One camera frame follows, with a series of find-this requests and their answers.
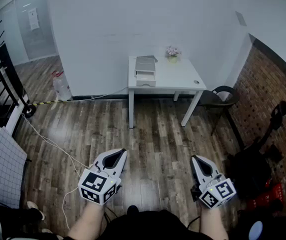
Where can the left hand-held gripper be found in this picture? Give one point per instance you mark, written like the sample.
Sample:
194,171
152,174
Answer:
93,184

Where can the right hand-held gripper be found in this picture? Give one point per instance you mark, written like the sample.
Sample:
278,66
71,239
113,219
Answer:
219,192

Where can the person's right forearm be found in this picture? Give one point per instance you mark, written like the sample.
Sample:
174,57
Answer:
211,221

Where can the person's left forearm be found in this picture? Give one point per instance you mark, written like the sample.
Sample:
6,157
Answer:
85,221

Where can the black office chair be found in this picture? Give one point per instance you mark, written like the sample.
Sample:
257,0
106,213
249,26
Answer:
253,169

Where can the person's black shoe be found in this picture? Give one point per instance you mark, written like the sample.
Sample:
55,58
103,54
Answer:
133,209

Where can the black round chair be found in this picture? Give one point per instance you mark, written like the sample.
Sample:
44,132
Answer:
221,100

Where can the red crate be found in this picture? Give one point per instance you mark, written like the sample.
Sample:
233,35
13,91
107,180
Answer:
273,192

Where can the person's dark clothing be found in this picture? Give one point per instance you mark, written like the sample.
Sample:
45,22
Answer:
148,226

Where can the pale blue round disc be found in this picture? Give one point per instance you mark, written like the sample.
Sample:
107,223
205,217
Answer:
255,230

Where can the clear plastic bottle red cap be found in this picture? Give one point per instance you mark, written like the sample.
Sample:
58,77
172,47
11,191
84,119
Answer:
61,87

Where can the white shoe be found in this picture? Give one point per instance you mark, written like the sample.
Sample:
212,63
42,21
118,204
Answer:
36,209

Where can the grey tray box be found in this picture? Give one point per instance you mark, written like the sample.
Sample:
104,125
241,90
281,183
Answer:
145,65

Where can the white table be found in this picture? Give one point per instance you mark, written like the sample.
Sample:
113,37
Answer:
178,74

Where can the dark green notebook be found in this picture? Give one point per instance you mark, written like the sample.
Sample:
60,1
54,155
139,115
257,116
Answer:
150,57

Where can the white grid board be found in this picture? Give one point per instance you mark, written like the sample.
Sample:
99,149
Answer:
6,169

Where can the pink flowers in pot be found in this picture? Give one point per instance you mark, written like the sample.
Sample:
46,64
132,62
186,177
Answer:
173,54

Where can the black metal cart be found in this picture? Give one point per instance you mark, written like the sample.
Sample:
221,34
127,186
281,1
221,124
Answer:
5,84

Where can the white paper notice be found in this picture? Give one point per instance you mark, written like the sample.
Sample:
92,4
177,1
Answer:
33,18

